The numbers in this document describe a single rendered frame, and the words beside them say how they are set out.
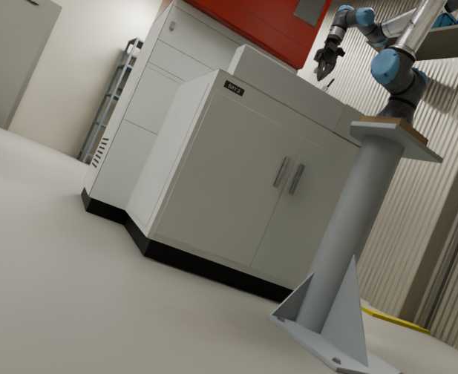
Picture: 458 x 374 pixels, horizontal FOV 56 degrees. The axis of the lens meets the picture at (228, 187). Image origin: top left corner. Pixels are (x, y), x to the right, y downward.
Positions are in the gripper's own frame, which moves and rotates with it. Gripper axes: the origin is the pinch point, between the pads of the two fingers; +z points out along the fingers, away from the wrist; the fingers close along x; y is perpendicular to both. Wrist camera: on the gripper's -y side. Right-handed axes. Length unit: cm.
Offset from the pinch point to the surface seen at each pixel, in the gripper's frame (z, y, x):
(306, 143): 30.3, -4.3, -4.3
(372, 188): 42, -40, -18
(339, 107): 8.7, -4.1, -12.9
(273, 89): 16.4, -4.1, 20.7
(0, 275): 102, -70, 89
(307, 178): 44.1, -4.3, -11.7
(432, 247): 36, 87, -201
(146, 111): 41, 58, 56
